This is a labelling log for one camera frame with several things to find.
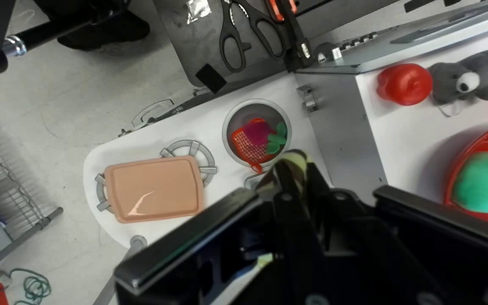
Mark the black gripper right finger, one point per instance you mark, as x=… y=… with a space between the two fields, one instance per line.
x=448 y=218

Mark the grey toy stove burner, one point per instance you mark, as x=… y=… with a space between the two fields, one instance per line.
x=207 y=164
x=100 y=196

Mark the white cabinet box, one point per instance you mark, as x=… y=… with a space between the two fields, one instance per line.
x=402 y=142

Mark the green plush ball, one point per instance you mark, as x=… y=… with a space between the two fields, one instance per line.
x=487 y=184

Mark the black stand base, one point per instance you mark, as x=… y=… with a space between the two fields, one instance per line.
x=97 y=31

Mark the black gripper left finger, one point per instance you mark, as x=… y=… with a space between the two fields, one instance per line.
x=187 y=235

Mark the dark mat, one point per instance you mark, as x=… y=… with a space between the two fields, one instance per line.
x=199 y=40

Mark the white toy kitchen counter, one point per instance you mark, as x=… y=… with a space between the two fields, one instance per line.
x=199 y=119

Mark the pink cutting board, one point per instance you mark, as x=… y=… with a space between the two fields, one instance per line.
x=153 y=189

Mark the grey plush animal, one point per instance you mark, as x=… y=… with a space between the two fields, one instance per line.
x=453 y=74

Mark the grey cabinet latch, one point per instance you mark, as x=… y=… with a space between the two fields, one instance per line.
x=309 y=99

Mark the crumpled silver foil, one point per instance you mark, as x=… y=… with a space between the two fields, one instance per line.
x=199 y=11

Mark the red plastic bowl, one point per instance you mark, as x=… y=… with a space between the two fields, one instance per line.
x=482 y=142

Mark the black scissors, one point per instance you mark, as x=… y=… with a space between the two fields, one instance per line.
x=243 y=11

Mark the grey metal pole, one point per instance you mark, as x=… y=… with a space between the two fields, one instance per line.
x=136 y=243

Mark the small black foam block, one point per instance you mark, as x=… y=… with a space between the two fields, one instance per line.
x=211 y=79

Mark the round toy sink basin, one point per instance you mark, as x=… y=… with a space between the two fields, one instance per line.
x=244 y=113

